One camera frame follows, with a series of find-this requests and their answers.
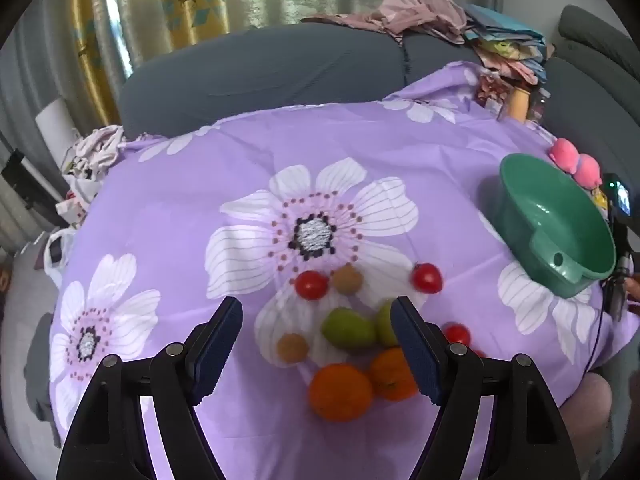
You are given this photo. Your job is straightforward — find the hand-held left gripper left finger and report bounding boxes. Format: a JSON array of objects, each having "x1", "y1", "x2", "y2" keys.
[{"x1": 56, "y1": 296, "x2": 244, "y2": 480}]

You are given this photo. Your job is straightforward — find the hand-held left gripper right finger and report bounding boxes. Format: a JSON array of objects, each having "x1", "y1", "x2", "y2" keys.
[{"x1": 391, "y1": 296, "x2": 583, "y2": 480}]

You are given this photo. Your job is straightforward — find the yellow-green jujube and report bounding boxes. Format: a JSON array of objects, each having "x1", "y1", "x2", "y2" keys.
[{"x1": 376, "y1": 300, "x2": 401, "y2": 348}]

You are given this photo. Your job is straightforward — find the orange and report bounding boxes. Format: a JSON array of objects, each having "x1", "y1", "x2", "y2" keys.
[
  {"x1": 369, "y1": 347, "x2": 420, "y2": 402},
  {"x1": 308, "y1": 363, "x2": 375, "y2": 422}
]

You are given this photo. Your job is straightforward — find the red tomato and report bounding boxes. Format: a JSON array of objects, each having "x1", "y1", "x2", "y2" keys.
[
  {"x1": 442, "y1": 323, "x2": 472, "y2": 346},
  {"x1": 295, "y1": 270, "x2": 330, "y2": 301},
  {"x1": 411, "y1": 262, "x2": 444, "y2": 294}
]

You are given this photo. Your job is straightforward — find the green jujube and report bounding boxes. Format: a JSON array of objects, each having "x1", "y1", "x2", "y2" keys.
[{"x1": 321, "y1": 307, "x2": 377, "y2": 351}]

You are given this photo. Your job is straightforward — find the brown longan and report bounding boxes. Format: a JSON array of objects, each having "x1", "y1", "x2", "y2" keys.
[
  {"x1": 332, "y1": 265, "x2": 363, "y2": 296},
  {"x1": 276, "y1": 333, "x2": 309, "y2": 363}
]

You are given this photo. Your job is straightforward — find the green plastic bowl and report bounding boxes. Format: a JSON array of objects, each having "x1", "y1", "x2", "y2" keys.
[{"x1": 498, "y1": 152, "x2": 617, "y2": 300}]

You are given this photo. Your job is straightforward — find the pink plush toy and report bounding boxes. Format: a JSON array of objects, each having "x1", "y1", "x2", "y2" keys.
[{"x1": 549, "y1": 137, "x2": 603, "y2": 188}]

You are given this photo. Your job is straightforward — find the clear jar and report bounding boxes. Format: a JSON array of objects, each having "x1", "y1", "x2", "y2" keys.
[{"x1": 525, "y1": 87, "x2": 551, "y2": 128}]

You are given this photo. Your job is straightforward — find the grey cushioned armchair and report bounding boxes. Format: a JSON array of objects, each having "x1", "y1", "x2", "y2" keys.
[{"x1": 542, "y1": 5, "x2": 640, "y2": 171}]

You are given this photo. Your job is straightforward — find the yellow bottle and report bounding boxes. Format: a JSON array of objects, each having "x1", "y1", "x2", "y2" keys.
[{"x1": 505, "y1": 85, "x2": 531, "y2": 123}]

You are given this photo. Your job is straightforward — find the purple floral tablecloth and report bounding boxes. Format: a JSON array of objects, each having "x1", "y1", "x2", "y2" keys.
[{"x1": 47, "y1": 60, "x2": 626, "y2": 480}]

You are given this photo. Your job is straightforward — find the white plastic bag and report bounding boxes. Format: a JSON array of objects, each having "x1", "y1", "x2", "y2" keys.
[{"x1": 42, "y1": 227, "x2": 76, "y2": 291}]

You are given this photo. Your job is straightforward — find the dark red snack bag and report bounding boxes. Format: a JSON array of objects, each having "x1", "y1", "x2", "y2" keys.
[{"x1": 475, "y1": 72, "x2": 513, "y2": 111}]

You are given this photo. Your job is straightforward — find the person's leg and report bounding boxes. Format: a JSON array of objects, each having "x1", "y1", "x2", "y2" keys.
[{"x1": 557, "y1": 372, "x2": 615, "y2": 480}]

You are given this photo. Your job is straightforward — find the stack of folded cloths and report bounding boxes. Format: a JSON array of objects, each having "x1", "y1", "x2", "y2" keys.
[{"x1": 462, "y1": 4, "x2": 548, "y2": 86}]

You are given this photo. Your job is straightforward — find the white printed cloth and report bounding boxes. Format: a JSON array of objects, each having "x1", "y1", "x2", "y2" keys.
[{"x1": 55, "y1": 125, "x2": 126, "y2": 223}]

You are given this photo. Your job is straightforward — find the black stand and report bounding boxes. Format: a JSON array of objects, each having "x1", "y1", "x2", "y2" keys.
[{"x1": 0, "y1": 147, "x2": 56, "y2": 221}]

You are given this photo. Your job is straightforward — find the white cylinder appliance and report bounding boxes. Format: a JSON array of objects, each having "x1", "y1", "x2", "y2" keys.
[{"x1": 35, "y1": 97, "x2": 83, "y2": 161}]

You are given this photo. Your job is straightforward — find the grey sofa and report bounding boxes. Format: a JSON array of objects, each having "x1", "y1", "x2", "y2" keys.
[{"x1": 117, "y1": 25, "x2": 501, "y2": 138}]

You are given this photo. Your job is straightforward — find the pink clothes pile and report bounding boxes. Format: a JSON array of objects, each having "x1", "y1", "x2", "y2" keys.
[{"x1": 300, "y1": 0, "x2": 471, "y2": 46}]

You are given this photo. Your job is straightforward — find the gold patterned curtain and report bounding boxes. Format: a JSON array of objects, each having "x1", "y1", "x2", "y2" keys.
[{"x1": 70, "y1": 0, "x2": 231, "y2": 101}]

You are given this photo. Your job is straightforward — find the black cable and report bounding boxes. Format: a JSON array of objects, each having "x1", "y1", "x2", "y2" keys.
[{"x1": 585, "y1": 280, "x2": 608, "y2": 376}]

